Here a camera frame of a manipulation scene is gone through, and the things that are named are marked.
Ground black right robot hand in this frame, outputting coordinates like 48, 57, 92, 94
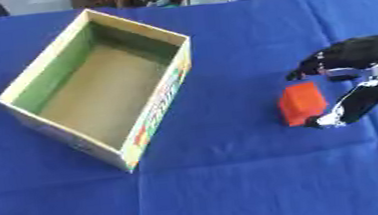
281, 33, 378, 134

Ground open cardboard box green inside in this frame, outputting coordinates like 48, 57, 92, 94
0, 0, 206, 187

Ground orange rectangular block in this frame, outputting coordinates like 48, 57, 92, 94
274, 80, 331, 129

